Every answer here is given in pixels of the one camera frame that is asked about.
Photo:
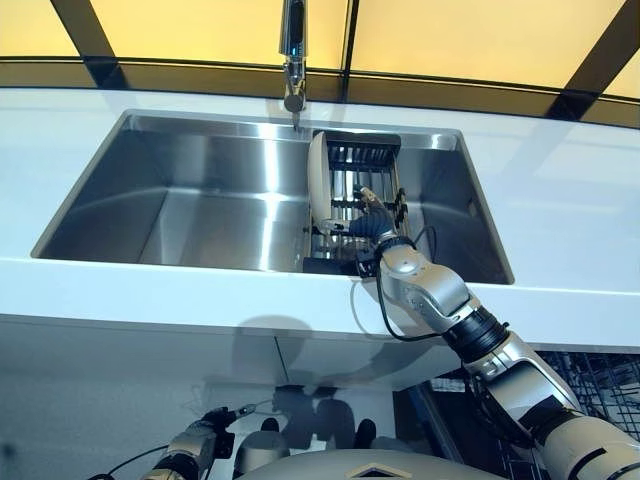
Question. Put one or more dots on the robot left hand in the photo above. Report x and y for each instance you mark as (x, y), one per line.
(222, 417)

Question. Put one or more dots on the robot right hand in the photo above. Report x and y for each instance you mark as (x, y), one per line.
(372, 225)

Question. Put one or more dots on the cream ceramic plate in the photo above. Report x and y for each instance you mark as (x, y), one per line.
(317, 175)

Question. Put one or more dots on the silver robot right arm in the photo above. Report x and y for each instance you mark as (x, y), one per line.
(500, 360)

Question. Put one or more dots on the grey robot left leg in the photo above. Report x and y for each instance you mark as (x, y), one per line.
(260, 445)

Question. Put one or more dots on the black dish rack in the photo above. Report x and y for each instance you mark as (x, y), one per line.
(365, 160)

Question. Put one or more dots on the narrow white cabinet door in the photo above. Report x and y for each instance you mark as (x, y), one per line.
(375, 360)

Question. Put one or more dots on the stainless steel sink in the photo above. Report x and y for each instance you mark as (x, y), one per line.
(200, 200)

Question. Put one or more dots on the chrome kitchen faucet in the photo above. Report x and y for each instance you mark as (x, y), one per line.
(293, 55)

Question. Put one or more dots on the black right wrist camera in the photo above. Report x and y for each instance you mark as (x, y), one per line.
(366, 265)

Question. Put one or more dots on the dark window frame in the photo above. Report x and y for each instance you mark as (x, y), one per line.
(95, 35)

